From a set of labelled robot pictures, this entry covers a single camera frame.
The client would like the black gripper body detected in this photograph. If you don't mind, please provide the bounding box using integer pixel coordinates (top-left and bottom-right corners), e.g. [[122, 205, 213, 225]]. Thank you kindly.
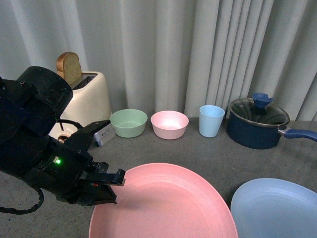
[[32, 120, 110, 204]]

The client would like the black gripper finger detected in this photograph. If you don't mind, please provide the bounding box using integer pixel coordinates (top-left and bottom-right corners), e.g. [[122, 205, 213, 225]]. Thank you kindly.
[[76, 182, 116, 206], [84, 162, 126, 186]]

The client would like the pink plate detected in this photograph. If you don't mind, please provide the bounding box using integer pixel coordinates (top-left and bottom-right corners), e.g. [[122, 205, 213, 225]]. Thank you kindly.
[[89, 163, 238, 238]]

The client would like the light blue plate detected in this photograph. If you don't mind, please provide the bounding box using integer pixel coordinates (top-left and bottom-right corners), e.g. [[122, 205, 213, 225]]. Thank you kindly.
[[231, 178, 317, 238]]

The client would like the green bowl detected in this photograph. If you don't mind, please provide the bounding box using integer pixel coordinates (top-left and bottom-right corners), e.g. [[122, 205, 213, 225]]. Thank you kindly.
[[110, 109, 148, 138]]

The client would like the cream two-slot toaster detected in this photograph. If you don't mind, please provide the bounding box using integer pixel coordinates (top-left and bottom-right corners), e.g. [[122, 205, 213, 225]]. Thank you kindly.
[[49, 72, 111, 142]]

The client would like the pink bowl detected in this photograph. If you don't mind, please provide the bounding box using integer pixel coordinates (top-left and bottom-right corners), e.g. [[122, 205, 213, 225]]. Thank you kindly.
[[151, 111, 189, 140]]

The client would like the brown bread slice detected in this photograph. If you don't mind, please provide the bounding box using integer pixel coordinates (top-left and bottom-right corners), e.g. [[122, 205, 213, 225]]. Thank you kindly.
[[56, 52, 82, 88]]

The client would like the light blue cup right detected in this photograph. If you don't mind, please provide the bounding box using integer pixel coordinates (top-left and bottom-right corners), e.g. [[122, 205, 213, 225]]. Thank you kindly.
[[199, 105, 225, 138]]

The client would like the grey curtain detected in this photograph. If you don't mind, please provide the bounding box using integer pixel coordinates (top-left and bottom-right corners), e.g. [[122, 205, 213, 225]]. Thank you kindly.
[[0, 0, 317, 121]]

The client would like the dark blue saucepan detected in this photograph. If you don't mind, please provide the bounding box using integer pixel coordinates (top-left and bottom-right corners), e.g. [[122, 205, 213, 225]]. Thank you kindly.
[[227, 114, 317, 149]]

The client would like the glass pot lid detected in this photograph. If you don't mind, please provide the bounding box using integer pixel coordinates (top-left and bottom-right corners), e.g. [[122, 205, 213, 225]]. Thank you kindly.
[[229, 93, 290, 127]]

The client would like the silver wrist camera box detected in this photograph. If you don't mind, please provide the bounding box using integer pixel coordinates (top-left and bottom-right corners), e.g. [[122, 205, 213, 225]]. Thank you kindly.
[[91, 124, 115, 147]]

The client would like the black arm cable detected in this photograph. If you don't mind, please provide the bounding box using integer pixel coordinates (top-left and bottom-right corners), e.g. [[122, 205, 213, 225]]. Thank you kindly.
[[0, 188, 45, 214]]

